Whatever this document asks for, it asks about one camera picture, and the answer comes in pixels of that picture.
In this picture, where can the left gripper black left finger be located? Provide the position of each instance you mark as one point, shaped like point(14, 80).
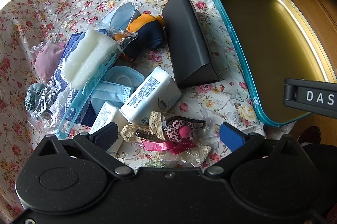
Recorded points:
point(105, 137)

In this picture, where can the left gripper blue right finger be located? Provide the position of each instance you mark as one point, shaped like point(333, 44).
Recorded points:
point(231, 137)

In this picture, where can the small white tissue packet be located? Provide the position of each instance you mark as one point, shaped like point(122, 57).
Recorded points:
point(109, 113)

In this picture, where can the blue surgical masks pile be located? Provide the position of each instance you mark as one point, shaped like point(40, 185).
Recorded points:
point(116, 87)

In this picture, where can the cream lace doily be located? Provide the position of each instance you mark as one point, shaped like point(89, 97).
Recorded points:
point(195, 156)

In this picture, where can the pink leopard hair clip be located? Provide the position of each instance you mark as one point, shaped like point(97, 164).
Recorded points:
point(179, 134)

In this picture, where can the blue Tempo tissue pack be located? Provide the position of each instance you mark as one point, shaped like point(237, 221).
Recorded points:
point(64, 89)

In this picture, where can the large white tissue packet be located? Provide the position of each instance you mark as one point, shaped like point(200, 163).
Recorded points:
point(158, 92)

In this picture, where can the white sponge brush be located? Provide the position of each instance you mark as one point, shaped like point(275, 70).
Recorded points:
point(101, 51)

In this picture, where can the pink drawstring pouch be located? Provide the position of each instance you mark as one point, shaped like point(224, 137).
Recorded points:
point(47, 60)

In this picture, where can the orange navy fabric pouch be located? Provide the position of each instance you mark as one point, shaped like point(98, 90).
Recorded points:
point(144, 33)

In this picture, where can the blue face mask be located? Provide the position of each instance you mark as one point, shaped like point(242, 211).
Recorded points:
point(122, 16)

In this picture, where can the teal gold metal tin tray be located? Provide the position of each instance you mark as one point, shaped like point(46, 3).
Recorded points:
point(273, 42)

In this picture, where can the teal fabric scrunchie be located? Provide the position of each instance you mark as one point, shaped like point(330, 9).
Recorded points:
point(32, 98)

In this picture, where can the black triangular glasses case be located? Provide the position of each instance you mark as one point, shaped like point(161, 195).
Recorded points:
point(191, 56)

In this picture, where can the floral tablecloth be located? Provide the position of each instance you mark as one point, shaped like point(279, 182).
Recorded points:
point(28, 23)

